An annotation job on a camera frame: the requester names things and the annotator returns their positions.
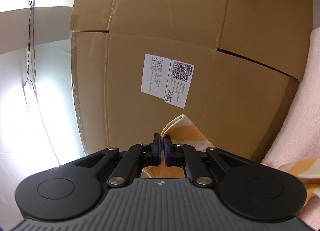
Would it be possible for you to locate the ceiling light tube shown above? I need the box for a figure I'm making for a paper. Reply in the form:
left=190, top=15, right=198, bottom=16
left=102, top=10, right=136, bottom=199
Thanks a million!
left=25, top=78, right=83, bottom=164

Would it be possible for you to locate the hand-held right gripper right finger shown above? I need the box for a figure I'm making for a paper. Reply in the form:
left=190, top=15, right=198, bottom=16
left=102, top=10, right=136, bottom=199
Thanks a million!
left=164, top=136, right=250, bottom=188

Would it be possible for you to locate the tape-marked cardboard box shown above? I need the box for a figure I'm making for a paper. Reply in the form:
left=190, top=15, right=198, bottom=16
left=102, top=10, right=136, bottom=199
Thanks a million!
left=106, top=0, right=230, bottom=49

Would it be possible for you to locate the white shipping label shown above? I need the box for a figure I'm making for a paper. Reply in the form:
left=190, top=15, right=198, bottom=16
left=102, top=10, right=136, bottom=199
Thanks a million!
left=141, top=54, right=195, bottom=109

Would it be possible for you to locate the plain cardboard box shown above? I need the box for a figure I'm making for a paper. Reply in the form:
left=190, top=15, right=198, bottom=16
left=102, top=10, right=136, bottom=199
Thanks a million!
left=217, top=0, right=314, bottom=79
left=69, top=0, right=123, bottom=32

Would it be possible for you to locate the pink towel blanket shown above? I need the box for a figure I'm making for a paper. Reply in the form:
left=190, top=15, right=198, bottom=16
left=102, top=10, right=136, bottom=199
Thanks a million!
left=260, top=29, right=320, bottom=221

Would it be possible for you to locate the large labelled cardboard box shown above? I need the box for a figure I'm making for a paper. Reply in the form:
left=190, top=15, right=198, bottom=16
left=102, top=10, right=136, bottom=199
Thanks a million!
left=70, top=31, right=300, bottom=166

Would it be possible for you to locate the thin black cable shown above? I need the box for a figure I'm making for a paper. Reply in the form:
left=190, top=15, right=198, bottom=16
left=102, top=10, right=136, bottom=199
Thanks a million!
left=26, top=0, right=38, bottom=94

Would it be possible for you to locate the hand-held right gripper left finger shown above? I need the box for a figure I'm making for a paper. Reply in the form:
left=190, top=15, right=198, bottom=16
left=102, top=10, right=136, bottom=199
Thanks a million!
left=74, top=133, right=162, bottom=188

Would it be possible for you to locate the orange striped shirt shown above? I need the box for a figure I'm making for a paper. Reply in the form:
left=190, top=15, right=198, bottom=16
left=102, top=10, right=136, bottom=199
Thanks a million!
left=140, top=114, right=320, bottom=205

